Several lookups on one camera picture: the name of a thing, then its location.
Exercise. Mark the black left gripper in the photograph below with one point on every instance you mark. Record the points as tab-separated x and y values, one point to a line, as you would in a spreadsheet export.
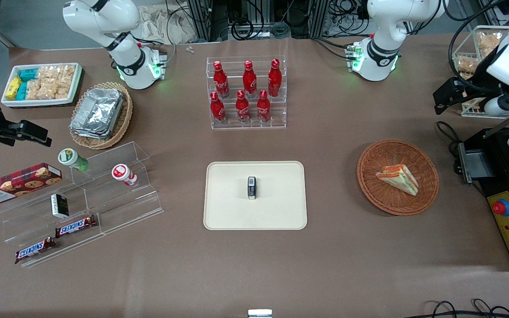
470	88

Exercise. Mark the triangular sandwich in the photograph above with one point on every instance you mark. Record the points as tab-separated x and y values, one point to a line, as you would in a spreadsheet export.
399	179

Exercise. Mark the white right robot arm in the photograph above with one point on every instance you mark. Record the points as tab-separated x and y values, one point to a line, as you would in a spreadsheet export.
126	57

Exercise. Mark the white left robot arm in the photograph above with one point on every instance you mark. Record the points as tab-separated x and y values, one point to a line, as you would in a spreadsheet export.
382	48

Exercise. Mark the white snack tray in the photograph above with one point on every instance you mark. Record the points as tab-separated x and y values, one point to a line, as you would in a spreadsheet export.
42	102

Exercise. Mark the light wicker basket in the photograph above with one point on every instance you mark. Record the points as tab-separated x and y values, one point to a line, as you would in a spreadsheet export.
124	119

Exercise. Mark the brown wicker basket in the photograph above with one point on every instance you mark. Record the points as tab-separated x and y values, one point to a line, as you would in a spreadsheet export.
382	198

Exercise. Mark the cream plastic tray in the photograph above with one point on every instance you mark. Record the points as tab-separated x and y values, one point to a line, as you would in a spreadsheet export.
228	207

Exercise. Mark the teal snack packet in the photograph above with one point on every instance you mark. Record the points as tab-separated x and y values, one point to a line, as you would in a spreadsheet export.
22	91
28	74

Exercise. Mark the clear rice cracker bag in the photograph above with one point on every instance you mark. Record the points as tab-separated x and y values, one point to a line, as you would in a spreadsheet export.
33	89
467	65
47	88
55	71
488	40
65	86

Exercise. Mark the yellow snack packet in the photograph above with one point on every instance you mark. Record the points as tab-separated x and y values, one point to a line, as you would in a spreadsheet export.
13	87

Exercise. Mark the red tartan cookie box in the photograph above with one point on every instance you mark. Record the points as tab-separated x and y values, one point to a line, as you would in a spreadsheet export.
16	183

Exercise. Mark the green yogurt cup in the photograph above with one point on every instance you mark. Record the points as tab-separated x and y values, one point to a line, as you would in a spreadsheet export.
72	160

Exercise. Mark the stacked aluminium foil trays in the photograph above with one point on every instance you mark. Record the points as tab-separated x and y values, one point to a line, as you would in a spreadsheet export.
97	112

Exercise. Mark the small black white box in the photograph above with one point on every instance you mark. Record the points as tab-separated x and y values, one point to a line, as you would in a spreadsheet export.
59	206

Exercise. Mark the black sealing machine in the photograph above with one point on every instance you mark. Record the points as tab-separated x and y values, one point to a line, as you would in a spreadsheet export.
502	176

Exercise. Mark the red yogurt cup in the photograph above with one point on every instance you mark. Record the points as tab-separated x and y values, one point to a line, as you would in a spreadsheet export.
124	174

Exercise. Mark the brown Snickers bar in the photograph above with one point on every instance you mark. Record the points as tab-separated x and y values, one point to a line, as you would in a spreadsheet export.
35	250
76	226

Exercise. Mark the clear acrylic stepped shelf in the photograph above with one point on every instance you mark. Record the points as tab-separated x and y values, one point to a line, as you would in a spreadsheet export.
122	207

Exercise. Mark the red emergency stop button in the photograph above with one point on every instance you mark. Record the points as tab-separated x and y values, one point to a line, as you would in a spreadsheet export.
502	208

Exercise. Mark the clear acrylic bottle rack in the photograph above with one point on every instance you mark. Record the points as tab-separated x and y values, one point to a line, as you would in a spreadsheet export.
276	119

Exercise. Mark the red cola bottle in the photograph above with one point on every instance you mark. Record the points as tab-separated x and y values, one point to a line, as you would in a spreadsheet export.
217	110
249	81
221	81
263	108
242	108
275	79

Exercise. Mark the beige crumpled cloth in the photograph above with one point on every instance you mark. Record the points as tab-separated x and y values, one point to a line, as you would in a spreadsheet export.
161	24

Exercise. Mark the small black rectangular item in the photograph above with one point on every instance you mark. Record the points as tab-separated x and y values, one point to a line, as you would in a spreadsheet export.
252	187

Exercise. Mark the small white silver device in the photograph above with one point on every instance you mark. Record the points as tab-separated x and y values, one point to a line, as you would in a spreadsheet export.
260	313

